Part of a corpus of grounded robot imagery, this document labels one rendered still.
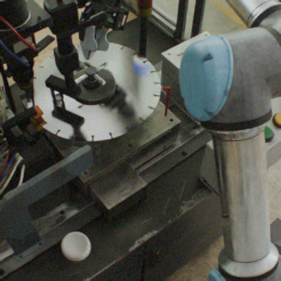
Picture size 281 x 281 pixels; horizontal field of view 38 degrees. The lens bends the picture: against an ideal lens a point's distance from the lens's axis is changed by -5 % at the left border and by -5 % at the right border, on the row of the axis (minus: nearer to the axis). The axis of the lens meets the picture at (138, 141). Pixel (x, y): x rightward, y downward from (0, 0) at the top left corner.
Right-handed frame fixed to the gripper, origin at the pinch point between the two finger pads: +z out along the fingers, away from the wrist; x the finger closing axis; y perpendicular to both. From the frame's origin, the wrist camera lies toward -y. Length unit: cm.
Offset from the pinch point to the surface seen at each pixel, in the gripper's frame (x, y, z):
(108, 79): 2.2, 8.0, 3.7
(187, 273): 62, 20, 86
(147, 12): 20.1, -3.4, -11.9
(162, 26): 45.2, -18.8, -5.1
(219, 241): 79, 19, 76
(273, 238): 27, 54, 26
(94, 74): -3.2, 8.6, 2.2
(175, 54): 25.7, 6.5, -3.1
